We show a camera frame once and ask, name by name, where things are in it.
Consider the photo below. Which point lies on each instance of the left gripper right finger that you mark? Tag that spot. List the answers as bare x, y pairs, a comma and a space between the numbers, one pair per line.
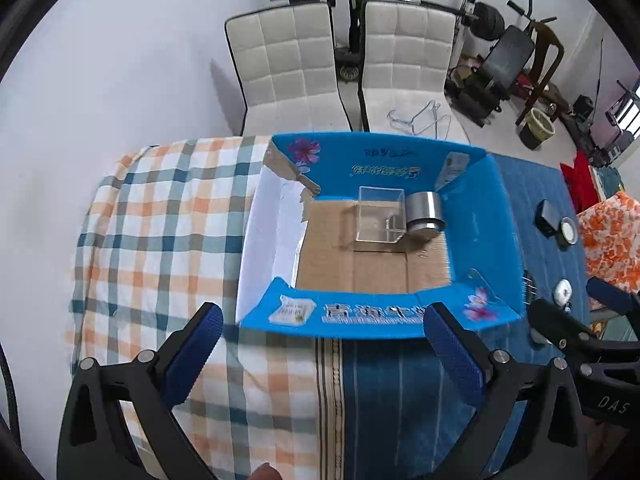
527, 422

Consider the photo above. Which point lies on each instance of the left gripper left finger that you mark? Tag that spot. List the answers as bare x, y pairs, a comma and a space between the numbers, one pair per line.
95, 442

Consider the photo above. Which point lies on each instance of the white earbud case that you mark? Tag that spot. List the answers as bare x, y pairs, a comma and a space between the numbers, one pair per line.
562, 293

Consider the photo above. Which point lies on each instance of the small silver tin dish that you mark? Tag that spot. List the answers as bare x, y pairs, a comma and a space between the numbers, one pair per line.
567, 235

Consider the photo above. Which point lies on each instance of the grey Pisen charger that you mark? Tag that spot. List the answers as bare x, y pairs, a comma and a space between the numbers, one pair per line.
548, 220

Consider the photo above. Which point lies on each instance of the silver metal canister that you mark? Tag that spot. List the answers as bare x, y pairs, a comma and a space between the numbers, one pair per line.
424, 215

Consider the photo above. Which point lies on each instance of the clear acrylic box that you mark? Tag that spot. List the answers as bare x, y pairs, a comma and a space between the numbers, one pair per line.
381, 215

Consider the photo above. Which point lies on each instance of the black round patterned tin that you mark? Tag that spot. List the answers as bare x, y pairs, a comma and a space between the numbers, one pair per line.
530, 288

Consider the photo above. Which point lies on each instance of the orange white floral cushion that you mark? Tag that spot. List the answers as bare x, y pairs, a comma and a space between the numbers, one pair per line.
610, 234

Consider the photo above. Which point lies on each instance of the blue striped tablecloth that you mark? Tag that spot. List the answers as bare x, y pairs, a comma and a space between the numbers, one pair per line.
387, 408

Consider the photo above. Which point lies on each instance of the red cloth on floor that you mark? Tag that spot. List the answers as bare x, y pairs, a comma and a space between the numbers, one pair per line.
578, 180

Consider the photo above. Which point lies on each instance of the plaid orange checked cloth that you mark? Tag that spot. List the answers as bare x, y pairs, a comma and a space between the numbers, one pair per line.
163, 235

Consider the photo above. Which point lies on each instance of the green waste bin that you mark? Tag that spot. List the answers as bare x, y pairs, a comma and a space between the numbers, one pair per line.
536, 128

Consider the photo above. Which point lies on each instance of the blue cardboard box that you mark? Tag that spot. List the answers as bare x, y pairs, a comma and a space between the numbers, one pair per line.
353, 235

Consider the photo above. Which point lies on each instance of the black weight bench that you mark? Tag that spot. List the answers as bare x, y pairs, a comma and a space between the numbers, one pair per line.
480, 94

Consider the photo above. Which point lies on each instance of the brown wooden chair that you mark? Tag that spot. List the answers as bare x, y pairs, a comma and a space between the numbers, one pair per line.
545, 38

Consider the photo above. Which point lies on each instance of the barbell with black plates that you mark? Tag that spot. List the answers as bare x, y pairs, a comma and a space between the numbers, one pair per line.
482, 20

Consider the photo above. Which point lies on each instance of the right white quilted chair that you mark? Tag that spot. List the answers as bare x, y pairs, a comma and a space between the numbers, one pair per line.
406, 52

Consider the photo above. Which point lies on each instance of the white quilted chair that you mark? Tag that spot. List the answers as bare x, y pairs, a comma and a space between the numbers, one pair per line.
285, 64
406, 52

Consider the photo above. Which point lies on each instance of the left white quilted chair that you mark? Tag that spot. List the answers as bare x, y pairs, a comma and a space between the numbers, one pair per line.
285, 64

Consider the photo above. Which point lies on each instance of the wire clothes hangers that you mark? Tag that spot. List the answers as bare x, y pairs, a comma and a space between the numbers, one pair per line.
429, 121

